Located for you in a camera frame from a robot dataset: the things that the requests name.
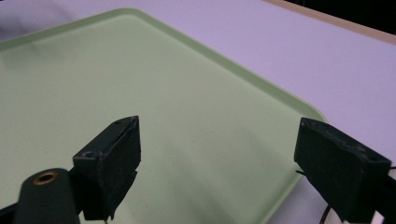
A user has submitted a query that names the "black cable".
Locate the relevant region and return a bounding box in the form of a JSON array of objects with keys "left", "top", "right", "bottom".
[{"left": 318, "top": 204, "right": 332, "bottom": 224}]

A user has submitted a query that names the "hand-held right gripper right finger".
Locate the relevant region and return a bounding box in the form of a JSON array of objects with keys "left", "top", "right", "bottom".
[{"left": 293, "top": 117, "right": 393, "bottom": 224}]

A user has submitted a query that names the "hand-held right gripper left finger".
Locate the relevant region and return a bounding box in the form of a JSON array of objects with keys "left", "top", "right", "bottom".
[{"left": 72, "top": 115, "right": 142, "bottom": 221}]

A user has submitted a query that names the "light green tray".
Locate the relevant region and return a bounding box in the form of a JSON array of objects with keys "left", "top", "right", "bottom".
[{"left": 0, "top": 7, "right": 327, "bottom": 224}]

